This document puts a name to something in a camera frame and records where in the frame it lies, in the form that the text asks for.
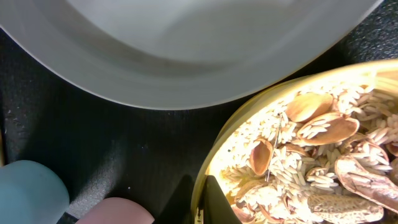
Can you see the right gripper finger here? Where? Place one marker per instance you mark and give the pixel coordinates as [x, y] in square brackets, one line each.
[216, 209]

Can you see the pink cup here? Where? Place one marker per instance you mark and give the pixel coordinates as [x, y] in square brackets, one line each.
[117, 210]

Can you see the yellow bowl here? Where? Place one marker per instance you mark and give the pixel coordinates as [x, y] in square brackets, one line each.
[248, 109]

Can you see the rice and nutshell waste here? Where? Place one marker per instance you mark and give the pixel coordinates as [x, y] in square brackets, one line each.
[317, 155]

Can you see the grey plate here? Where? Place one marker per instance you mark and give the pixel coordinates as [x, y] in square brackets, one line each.
[178, 54]

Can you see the blue cup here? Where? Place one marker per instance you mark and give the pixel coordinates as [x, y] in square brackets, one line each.
[31, 194]

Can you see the round black tray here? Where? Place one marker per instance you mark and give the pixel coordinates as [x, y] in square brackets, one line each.
[101, 148]

